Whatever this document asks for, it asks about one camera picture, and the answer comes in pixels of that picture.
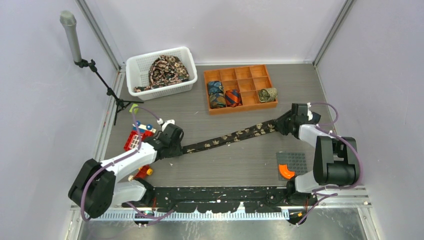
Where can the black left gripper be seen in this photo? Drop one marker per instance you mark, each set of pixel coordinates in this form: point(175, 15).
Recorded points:
point(177, 152)

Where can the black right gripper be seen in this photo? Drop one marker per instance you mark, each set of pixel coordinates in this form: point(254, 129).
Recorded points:
point(281, 127)

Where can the black gold floral tie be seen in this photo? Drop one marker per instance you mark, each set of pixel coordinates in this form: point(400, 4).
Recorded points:
point(259, 129)

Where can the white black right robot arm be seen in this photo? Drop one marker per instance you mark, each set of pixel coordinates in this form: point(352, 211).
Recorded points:
point(336, 162)

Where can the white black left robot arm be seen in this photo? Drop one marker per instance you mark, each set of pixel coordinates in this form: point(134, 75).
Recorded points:
point(99, 185)

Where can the pile of floral ties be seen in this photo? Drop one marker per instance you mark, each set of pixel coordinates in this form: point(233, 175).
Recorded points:
point(166, 70)

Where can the red white toy block truck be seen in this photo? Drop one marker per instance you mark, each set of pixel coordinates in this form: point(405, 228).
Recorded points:
point(139, 131)

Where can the green patterned rolled tie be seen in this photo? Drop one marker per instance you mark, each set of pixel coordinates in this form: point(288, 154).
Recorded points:
point(267, 95)

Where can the small red toy car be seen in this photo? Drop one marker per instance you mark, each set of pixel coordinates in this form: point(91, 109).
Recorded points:
point(142, 173)

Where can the grey studded baseplate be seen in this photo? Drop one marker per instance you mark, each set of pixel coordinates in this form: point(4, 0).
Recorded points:
point(296, 161)

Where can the orange curved toy piece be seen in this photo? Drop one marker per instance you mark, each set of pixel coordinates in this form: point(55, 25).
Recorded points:
point(285, 173)

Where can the green toy block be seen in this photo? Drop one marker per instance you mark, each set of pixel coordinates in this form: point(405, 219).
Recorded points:
point(134, 109)

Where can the orange wooden divided tray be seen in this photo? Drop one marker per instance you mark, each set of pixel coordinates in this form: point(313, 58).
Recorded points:
point(248, 80)

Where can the orange navy striped rolled tie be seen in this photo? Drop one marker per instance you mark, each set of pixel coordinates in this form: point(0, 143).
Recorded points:
point(233, 98)

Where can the navy floral rolled tie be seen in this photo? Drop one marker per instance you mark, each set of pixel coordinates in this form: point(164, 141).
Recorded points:
point(217, 100)

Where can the teal navy rolled tie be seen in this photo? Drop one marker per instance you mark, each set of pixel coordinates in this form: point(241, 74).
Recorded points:
point(214, 87)

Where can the white plastic basket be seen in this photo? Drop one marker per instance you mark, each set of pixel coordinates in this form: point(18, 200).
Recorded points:
point(137, 73)

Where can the black microphone tripod stand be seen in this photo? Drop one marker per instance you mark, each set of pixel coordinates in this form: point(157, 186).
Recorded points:
point(120, 104)

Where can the grey microphone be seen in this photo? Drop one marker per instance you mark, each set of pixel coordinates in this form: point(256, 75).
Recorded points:
point(69, 23)

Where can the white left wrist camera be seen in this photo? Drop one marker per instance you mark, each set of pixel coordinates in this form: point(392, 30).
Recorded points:
point(166, 123)

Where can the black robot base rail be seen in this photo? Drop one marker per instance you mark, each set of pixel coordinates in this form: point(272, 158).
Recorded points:
point(254, 199)

